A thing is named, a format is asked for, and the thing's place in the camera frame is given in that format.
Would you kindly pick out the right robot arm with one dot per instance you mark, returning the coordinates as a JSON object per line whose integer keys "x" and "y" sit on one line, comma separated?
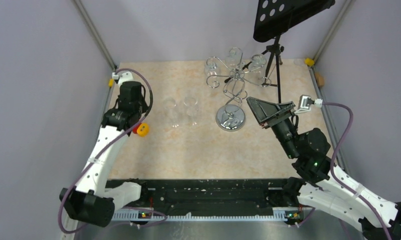
{"x": 321, "y": 183}

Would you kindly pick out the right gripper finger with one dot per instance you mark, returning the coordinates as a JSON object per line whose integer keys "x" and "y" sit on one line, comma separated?
{"x": 259, "y": 109}
{"x": 275, "y": 108}

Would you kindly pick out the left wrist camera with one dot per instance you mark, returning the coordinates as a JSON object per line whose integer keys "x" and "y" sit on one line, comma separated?
{"x": 122, "y": 77}

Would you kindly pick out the yellow corner clip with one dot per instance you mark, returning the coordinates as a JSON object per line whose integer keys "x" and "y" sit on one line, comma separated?
{"x": 309, "y": 62}

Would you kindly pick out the yellow left edge clip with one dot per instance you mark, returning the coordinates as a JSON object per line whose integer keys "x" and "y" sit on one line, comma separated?
{"x": 111, "y": 83}

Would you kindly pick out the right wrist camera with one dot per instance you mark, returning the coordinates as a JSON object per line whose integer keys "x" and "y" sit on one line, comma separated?
{"x": 306, "y": 102}

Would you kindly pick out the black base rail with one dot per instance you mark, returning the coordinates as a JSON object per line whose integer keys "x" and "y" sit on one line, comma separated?
{"x": 233, "y": 198}

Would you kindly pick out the clear wine glass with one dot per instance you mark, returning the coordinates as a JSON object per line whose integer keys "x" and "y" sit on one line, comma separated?
{"x": 191, "y": 109}
{"x": 172, "y": 112}

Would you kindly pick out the hanging glass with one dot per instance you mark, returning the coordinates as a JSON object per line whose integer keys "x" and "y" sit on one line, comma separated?
{"x": 211, "y": 68}
{"x": 233, "y": 57}
{"x": 257, "y": 63}

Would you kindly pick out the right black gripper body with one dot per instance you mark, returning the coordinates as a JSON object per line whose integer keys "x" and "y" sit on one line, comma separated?
{"x": 276, "y": 118}

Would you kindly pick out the red yellow toy block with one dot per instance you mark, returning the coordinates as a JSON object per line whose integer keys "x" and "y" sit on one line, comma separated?
{"x": 141, "y": 129}

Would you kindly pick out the back left hanging glass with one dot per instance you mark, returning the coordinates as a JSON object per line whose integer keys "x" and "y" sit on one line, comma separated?
{"x": 211, "y": 68}

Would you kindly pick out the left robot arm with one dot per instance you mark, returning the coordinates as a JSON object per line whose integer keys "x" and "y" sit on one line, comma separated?
{"x": 88, "y": 200}

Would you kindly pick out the back right hanging glass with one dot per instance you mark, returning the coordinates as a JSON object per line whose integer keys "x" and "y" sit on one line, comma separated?
{"x": 257, "y": 63}

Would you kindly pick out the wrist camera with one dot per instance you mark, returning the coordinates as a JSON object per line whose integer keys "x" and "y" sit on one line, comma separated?
{"x": 306, "y": 102}
{"x": 122, "y": 77}

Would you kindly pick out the back centre hanging glass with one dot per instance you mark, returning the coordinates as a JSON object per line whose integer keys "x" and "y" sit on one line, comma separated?
{"x": 233, "y": 57}

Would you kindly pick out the chrome wine glass rack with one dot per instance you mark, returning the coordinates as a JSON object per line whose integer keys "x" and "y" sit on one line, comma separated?
{"x": 231, "y": 117}

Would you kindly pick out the black music stand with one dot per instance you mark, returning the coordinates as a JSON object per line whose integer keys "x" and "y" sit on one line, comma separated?
{"x": 276, "y": 17}

